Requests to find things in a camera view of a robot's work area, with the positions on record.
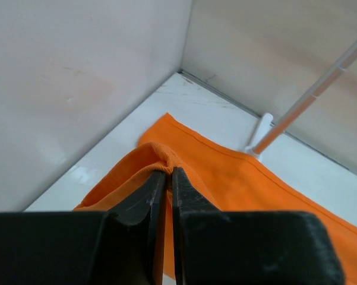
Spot white clothes rack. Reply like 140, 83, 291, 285
244, 39, 357, 160

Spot orange trousers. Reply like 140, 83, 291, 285
77, 114, 357, 284

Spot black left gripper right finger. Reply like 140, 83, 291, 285
172, 167, 345, 284

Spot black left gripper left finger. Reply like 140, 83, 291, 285
0, 171, 166, 284

